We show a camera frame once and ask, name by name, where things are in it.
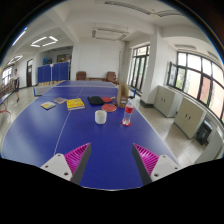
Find brown cardboard box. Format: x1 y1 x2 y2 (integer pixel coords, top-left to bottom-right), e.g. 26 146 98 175
117 83 129 108

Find near beige cabinet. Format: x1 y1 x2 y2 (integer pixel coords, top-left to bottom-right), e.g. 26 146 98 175
174 98 206 139

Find far beige cabinet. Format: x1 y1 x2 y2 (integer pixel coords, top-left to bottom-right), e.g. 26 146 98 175
154 86 182 118

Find left brown armchair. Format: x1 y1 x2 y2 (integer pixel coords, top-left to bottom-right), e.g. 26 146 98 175
76 71 86 80

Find brown armchair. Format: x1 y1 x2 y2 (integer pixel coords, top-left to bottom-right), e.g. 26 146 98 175
76 71 86 80
106 72 118 84

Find red table tennis paddle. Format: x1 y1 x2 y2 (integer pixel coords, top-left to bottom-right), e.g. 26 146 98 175
102 97 115 103
102 104 117 112

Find black paddle case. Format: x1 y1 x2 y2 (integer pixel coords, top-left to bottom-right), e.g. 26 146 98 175
88 96 104 105

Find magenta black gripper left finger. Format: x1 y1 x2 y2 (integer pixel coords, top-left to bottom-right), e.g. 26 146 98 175
41 143 91 185

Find right brown armchair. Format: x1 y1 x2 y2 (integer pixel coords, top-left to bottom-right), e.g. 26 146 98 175
106 72 118 84

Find person in dark skirt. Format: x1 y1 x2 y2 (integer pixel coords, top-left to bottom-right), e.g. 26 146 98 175
13 69 20 102

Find grey-brown booklet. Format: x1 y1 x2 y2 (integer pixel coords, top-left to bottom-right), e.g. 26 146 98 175
53 97 67 104

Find clear red-label water bottle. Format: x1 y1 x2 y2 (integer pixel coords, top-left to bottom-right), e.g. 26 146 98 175
122 98 134 123

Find black bin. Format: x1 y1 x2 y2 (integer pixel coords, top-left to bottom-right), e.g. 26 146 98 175
196 120 212 145

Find beige cabinet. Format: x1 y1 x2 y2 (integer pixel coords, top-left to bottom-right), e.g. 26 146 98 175
174 98 206 139
154 86 182 118

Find side table with red legs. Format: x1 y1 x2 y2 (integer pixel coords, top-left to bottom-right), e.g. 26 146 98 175
0 93 11 115

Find blue table tennis table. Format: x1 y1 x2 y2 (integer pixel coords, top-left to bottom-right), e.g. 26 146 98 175
1 81 172 190

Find white cup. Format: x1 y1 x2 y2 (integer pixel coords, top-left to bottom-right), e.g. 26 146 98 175
95 110 107 124

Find blue folded partition boards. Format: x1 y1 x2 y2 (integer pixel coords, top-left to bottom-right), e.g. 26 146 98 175
37 62 69 83

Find yellow book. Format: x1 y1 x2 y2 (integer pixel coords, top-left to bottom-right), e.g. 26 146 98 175
67 98 85 110

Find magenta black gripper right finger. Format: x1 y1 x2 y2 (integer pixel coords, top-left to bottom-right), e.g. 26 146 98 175
132 143 180 185

